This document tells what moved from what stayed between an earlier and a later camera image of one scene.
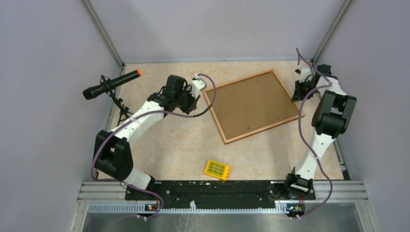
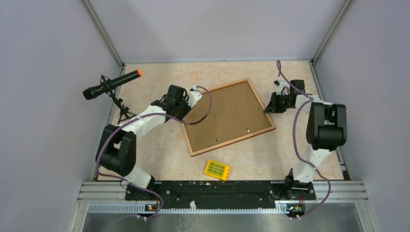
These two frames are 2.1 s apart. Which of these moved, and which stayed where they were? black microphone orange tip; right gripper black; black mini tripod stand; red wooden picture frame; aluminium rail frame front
Moved: right gripper black; red wooden picture frame
Stayed: black mini tripod stand; black microphone orange tip; aluminium rail frame front
